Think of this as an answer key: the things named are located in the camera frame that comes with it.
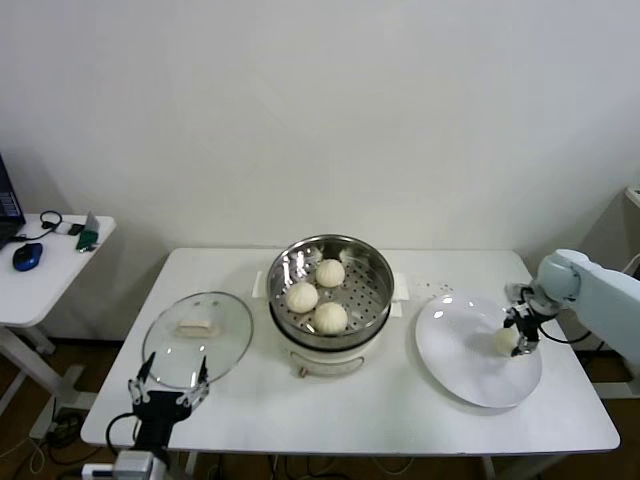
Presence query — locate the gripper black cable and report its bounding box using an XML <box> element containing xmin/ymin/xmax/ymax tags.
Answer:
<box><xmin>105</xmin><ymin>412</ymin><xmax>140</xmax><ymax>451</ymax></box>
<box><xmin>537</xmin><ymin>319</ymin><xmax>601</xmax><ymax>347</ymax></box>

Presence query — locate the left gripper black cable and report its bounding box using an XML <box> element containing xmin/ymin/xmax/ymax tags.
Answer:
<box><xmin>105</xmin><ymin>412</ymin><xmax>140</xmax><ymax>451</ymax></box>

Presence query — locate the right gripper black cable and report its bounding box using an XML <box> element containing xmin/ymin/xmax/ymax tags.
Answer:
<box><xmin>537</xmin><ymin>319</ymin><xmax>601</xmax><ymax>347</ymax></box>

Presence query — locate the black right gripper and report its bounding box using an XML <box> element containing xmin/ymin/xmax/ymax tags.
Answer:
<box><xmin>502</xmin><ymin>298</ymin><xmax>554</xmax><ymax>359</ymax></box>

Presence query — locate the stainless steel steamer basket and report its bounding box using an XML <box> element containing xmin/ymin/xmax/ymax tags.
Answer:
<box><xmin>254</xmin><ymin>234</ymin><xmax>412</xmax><ymax>347</ymax></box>

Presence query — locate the white steamed baozi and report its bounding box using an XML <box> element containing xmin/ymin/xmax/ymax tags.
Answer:
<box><xmin>315</xmin><ymin>258</ymin><xmax>346</xmax><ymax>289</ymax></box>
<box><xmin>494</xmin><ymin>328</ymin><xmax>521</xmax><ymax>356</ymax></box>
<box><xmin>286</xmin><ymin>282</ymin><xmax>320</xmax><ymax>315</ymax></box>
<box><xmin>313</xmin><ymin>302</ymin><xmax>349</xmax><ymax>335</ymax></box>

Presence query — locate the green and grey gadget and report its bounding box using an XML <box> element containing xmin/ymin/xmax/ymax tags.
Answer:
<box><xmin>75</xmin><ymin>211</ymin><xmax>102</xmax><ymax>254</ymax></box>

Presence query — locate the black earphone cable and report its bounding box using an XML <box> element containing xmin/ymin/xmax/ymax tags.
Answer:
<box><xmin>9</xmin><ymin>209</ymin><xmax>66</xmax><ymax>247</ymax></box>

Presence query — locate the white floor power strip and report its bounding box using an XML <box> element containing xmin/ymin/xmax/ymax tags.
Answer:
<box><xmin>28</xmin><ymin>418</ymin><xmax>60</xmax><ymax>441</ymax></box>

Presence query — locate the white furniture base bar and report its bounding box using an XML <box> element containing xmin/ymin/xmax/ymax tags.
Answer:
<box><xmin>592</xmin><ymin>349</ymin><xmax>640</xmax><ymax>401</ymax></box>

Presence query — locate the white work table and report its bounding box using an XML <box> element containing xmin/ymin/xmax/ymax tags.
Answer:
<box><xmin>79</xmin><ymin>248</ymin><xmax>621</xmax><ymax>480</ymax></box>

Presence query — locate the white side table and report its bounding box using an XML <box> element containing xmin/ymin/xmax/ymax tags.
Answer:
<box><xmin>0</xmin><ymin>213</ymin><xmax>119</xmax><ymax>416</ymax></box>

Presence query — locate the blue computer mouse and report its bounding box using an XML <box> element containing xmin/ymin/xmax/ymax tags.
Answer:
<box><xmin>13</xmin><ymin>241</ymin><xmax>45</xmax><ymax>272</ymax></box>

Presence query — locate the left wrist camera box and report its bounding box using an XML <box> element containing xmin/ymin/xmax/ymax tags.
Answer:
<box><xmin>82</xmin><ymin>449</ymin><xmax>154</xmax><ymax>479</ymax></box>

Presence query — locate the black laptop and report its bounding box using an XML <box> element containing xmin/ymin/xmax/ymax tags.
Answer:
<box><xmin>0</xmin><ymin>148</ymin><xmax>27</xmax><ymax>251</ymax></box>

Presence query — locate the white cabinet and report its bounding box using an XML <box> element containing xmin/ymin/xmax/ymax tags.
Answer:
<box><xmin>621</xmin><ymin>184</ymin><xmax>640</xmax><ymax>261</ymax></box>

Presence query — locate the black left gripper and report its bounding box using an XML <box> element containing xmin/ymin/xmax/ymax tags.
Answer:
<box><xmin>127</xmin><ymin>351</ymin><xmax>211</xmax><ymax>454</ymax></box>

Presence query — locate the white round plate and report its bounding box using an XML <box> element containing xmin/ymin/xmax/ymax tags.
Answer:
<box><xmin>414</xmin><ymin>294</ymin><xmax>544</xmax><ymax>409</ymax></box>

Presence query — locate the glass pot lid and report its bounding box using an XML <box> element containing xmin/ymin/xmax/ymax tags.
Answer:
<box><xmin>142</xmin><ymin>291</ymin><xmax>255</xmax><ymax>390</ymax></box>

